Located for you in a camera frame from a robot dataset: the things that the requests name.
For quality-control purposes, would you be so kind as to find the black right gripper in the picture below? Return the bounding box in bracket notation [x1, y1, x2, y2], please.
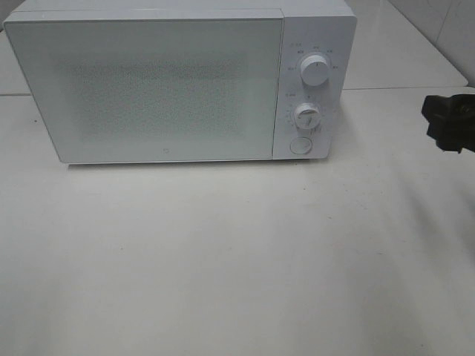
[422, 94, 475, 154]

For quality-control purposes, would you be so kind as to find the white timer knob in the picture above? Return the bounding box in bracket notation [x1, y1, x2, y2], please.
[294, 103, 322, 130]

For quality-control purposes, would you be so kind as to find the round door release button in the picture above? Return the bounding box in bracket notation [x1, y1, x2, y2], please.
[289, 137, 312, 155]

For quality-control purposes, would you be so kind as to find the white microwave door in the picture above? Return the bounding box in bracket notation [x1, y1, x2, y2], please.
[4, 8, 284, 164]

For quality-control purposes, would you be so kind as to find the upper white power knob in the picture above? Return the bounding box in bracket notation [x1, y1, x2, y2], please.
[300, 53, 330, 87]

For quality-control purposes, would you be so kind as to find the white microwave oven body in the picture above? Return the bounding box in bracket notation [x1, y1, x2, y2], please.
[3, 1, 357, 160]

